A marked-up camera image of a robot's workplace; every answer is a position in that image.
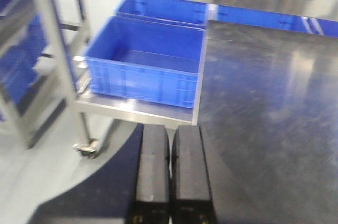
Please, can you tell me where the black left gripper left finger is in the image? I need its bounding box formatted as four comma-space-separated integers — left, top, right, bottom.
126, 124, 171, 223

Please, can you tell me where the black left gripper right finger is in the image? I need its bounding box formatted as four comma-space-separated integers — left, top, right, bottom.
170, 125, 238, 224

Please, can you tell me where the cart caster wheel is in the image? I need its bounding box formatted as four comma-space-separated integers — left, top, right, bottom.
73, 139, 100, 159

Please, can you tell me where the open blue crate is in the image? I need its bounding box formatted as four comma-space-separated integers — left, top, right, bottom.
84, 16, 205, 108

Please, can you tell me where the blue plastic crate left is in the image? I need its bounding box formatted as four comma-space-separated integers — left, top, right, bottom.
116, 0, 208, 29

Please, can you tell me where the blue plastic crate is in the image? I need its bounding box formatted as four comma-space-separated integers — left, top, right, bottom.
116, 0, 208, 29
214, 5, 337, 37

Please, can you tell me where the blue plastic crate middle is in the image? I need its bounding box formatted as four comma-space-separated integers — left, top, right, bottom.
214, 5, 337, 37

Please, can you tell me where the steel cart frame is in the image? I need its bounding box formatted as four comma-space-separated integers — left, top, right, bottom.
1, 0, 199, 148

